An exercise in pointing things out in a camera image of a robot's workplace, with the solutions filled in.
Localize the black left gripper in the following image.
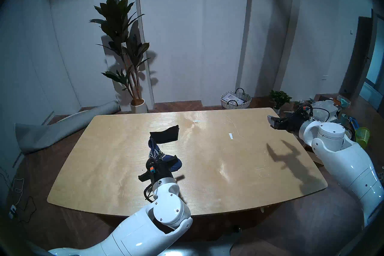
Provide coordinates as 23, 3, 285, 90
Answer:
146, 147, 176, 184

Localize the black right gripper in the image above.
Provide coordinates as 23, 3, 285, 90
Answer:
268, 115, 306, 133

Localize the blue beige-striped ankle sock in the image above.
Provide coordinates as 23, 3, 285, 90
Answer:
148, 138, 183, 172

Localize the black ankle sock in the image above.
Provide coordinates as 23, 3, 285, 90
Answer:
149, 125, 180, 144

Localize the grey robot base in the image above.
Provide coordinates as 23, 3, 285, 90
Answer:
162, 227, 242, 256

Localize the small bushy potted plant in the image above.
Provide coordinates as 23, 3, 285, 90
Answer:
269, 90, 292, 114

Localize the magazine in basket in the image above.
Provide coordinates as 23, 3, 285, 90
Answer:
223, 93, 244, 104

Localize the white plant pot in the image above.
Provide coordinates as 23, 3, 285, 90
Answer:
130, 99, 148, 114

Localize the clear crumpled plastic bag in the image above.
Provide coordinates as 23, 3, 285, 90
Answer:
312, 100, 338, 122

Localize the green plastic mesh basket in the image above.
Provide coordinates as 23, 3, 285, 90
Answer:
355, 127, 371, 149

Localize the dark wooden door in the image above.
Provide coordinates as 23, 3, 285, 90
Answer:
340, 17, 374, 97

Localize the rolled grey carpet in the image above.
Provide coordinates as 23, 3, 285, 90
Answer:
14, 100, 120, 155

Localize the tall dark-leaved plant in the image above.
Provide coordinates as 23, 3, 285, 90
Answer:
89, 0, 150, 101

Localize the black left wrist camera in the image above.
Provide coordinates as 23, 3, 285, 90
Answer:
138, 165, 156, 182

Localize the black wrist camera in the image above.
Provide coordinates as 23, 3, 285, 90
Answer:
138, 165, 156, 182
295, 102, 313, 119

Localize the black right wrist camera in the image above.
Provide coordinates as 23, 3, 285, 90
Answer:
295, 102, 313, 119

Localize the wicker basket with handles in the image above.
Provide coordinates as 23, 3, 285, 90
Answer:
220, 88, 252, 109

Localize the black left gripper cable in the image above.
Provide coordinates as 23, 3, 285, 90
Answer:
143, 183, 157, 202

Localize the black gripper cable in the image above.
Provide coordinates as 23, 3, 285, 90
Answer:
143, 183, 157, 202
310, 107, 338, 122

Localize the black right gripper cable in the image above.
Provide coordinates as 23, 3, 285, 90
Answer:
310, 107, 338, 122

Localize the black floor cable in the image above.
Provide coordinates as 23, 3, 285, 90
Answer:
15, 196, 36, 223

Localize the white floor cable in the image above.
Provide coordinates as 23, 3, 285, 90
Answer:
10, 177, 24, 199

